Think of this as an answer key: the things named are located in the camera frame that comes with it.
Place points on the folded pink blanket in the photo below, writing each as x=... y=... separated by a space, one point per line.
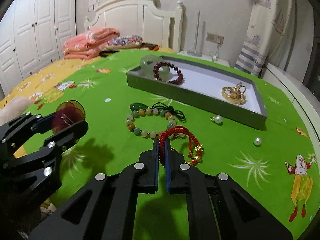
x=86 y=45

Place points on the pale green jade bangle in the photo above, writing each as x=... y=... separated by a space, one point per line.
x=147 y=65

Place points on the gold bangle with rings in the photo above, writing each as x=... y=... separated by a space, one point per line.
x=235 y=94

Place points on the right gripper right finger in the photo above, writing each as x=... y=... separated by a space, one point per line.
x=218 y=207

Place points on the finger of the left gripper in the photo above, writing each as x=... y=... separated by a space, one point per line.
x=50 y=144
x=19 y=130

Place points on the dark red flower ornament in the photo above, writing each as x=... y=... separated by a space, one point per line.
x=67 y=113

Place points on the white bedside table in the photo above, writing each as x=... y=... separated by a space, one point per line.
x=207 y=58

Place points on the white wardrobe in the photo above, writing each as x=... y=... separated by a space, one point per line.
x=32 y=35

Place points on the white round pearl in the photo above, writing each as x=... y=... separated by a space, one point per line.
x=257 y=141

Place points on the patterned embroidered pillow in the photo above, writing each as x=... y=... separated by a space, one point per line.
x=124 y=42

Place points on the white charger with cable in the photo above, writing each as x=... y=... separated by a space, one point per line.
x=214 y=55

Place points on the white pearl with hook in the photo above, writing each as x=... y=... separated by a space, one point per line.
x=217 y=119

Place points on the white wooden headboard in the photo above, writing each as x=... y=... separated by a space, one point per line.
x=142 y=18

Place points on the grey white jewelry tray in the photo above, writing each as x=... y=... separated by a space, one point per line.
x=201 y=87

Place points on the white window sill ledge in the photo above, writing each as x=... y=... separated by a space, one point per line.
x=302 y=99

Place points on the sailboat print curtain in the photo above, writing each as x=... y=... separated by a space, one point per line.
x=266 y=28

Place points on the wall power socket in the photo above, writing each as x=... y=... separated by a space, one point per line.
x=214 y=38

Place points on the yellow floral bed sheet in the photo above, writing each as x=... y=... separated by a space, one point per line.
x=100 y=85

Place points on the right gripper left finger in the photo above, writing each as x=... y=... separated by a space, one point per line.
x=105 y=207

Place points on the green cartoon print cloth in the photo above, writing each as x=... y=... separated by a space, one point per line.
x=281 y=174

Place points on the white standing lamp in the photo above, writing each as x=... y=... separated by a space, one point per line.
x=193 y=51

